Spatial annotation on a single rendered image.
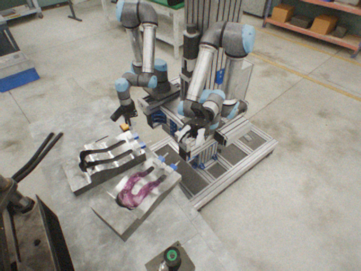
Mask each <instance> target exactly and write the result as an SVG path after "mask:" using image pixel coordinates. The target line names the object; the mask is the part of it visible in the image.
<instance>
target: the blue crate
mask: <svg viewBox="0 0 361 271"><path fill-rule="evenodd" d="M39 79H40V77H39V74H38V73H37V71H36V69H35V68H34V67H33V68H31V69H27V70H24V71H21V72H18V73H15V74H13V75H9V76H6V77H4V78H2V79H0V92H1V93H4V92H7V91H9V90H12V89H16V87H19V86H21V85H24V84H28V83H30V82H33V81H35V80H39Z"/></svg>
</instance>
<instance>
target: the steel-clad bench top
mask: <svg viewBox="0 0 361 271"><path fill-rule="evenodd" d="M117 109H118V108H117V106H116V105H115V104H114V103H113V102H112V100H111V99H110V97H109V96H108V97H104V98H102V99H98V100H95V101H93V102H90V103H87V104H84V105H81V106H78V107H76V108H73V109H71V110H69V111H65V112H62V113H59V114H57V115H54V116H50V117H48V118H45V119H42V120H41V121H38V122H36V123H32V124H29V125H28V126H29V130H30V133H31V136H32V139H33V143H34V146H35V148H36V150H38V149H39V147H40V146H41V144H42V143H43V141H44V140H45V139H46V138H47V136H48V135H49V134H50V132H51V131H52V132H54V135H53V136H52V138H51V139H50V141H49V142H48V144H47V146H46V147H45V148H44V149H46V148H47V147H48V145H49V144H50V143H51V141H52V140H53V139H54V138H55V137H56V136H57V135H58V134H59V133H60V131H62V132H63V135H62V136H61V138H60V139H59V140H58V141H57V143H56V145H54V146H53V147H52V149H51V150H50V151H49V152H48V153H47V155H46V156H45V157H44V158H43V159H42V161H41V162H40V163H41V167H42V170H43V174H44V177H45V179H46V181H47V185H48V188H49V191H50V194H51V198H52V201H53V204H54V207H55V211H56V214H57V216H58V218H59V222H60V226H61V229H62V232H63V235H64V238H65V242H66V244H67V248H68V252H69V255H70V256H71V259H72V263H73V266H74V270H75V271H147V269H146V267H145V264H146V263H147V262H148V261H150V260H151V259H153V258H154V257H156V256H157V255H158V254H160V252H162V251H163V250H165V249H167V248H168V247H169V246H171V245H172V244H173V243H174V242H176V241H177V240H179V241H180V243H181V245H182V247H183V248H184V250H185V251H186V252H187V254H188V256H189V257H190V259H191V260H192V262H193V264H194V265H195V270H194V271H243V270H242V268H241V266H240V265H239V264H238V263H237V262H236V261H235V259H234V258H233V257H232V255H231V254H230V253H229V252H228V250H227V249H226V247H225V246H224V245H223V244H222V242H221V240H220V239H218V237H217V236H216V235H215V234H214V231H212V229H211V228H210V226H208V225H207V223H206V221H205V220H204V219H203V218H202V216H201V215H200V213H198V211H197V210H196V208H195V207H194V206H193V205H192V203H191V202H190V200H189V199H187V197H186V196H185V194H184V193H183V191H182V190H181V189H180V188H179V186H178V185H177V186H176V187H175V188H173V189H172V191H171V192H170V193H169V195H168V196H167V197H166V198H165V199H164V200H163V201H162V202H161V203H160V204H159V206H158V207H157V208H156V209H155V210H154V211H153V212H152V213H151V214H150V215H149V216H148V217H147V218H146V220H145V221H144V222H143V223H142V224H141V225H140V227H138V228H137V230H136V231H135V232H134V234H133V235H131V236H130V237H129V238H128V239H127V241H126V242H124V241H123V240H122V239H121V238H120V237H119V236H117V235H116V234H115V233H114V231H113V230H112V229H111V228H109V227H108V226H107V225H106V224H105V223H104V222H103V221H102V220H101V219H100V218H99V217H98V216H97V215H96V214H95V213H94V212H93V210H92V208H91V207H90V205H91V204H93V203H94V202H95V201H96V199H98V198H99V197H100V196H101V195H103V194H104V193H105V192H106V191H107V192H109V193H110V192H111V191H112V190H113V189H114V188H115V187H116V186H117V185H118V184H119V183H120V182H121V181H122V179H123V178H124V177H125V176H126V175H127V174H128V173H130V172H131V171H133V170H135V169H136V168H139V167H141V166H142V164H143V163H145V162H146V161H147V160H149V159H150V158H151V157H152V156H153V157H155V155H154V154H153V152H152V151H151V150H150V149H149V147H147V145H146V148H144V149H143V150H144V152H145V154H146V161H144V162H142V163H141V164H139V165H136V166H134V167H132V168H130V169H129V170H128V171H125V172H123V173H121V174H119V175H118V176H115V177H113V178H111V179H110V180H108V181H106V182H103V183H102V184H100V185H98V186H95V187H93V188H92V189H91V190H89V191H86V192H84V193H83V194H81V195H79V196H75V194H74V193H73V191H72V189H71V186H70V183H69V181H68V178H67V175H66V173H65V171H64V169H63V166H62V163H63V162H66V161H68V160H70V159H73V158H76V157H77V156H79V153H78V150H77V149H78V148H79V147H81V146H83V145H90V144H91V143H92V142H95V141H97V140H99V139H101V138H103V137H106V136H108V137H106V138H103V139H101V140H99V141H97V142H96V143H94V144H98V143H102V142H105V141H107V140H109V139H112V138H114V137H116V136H118V135H120V134H122V133H123V132H122V130H121V128H120V125H121V124H123V123H125V122H124V119H123V116H122V115H121V116H120V118H119V119H118V120H117V121H116V122H113V121H112V120H111V118H110V116H111V115H112V114H113V113H114V112H115V111H116V110H117ZM44 149H43V150H42V152H43V151H44ZM42 152H41V153H42ZM39 156H40V155H39ZM155 158H156V157H155ZM185 214H186V215H185Z"/></svg>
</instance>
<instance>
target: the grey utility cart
mask: <svg viewBox="0 0 361 271"><path fill-rule="evenodd" d="M26 2H27V4H26V6H28V7H29V9H30V10H28V11H25V12H21V13H18V14H16V13H14V12H13V10H12V9H8V10H3V11H0V15H1V16H2V17H3V18H4V19H5V21H6V20H8V19H14V18H17V17H19V16H20V17H21V16H24V15H29V14H32V15H36V14H38V17H39V18H40V19H43V15H42V11H41V8H40V7H39V5H38V3H37V0H32V2H33V3H31V1H30V0H26Z"/></svg>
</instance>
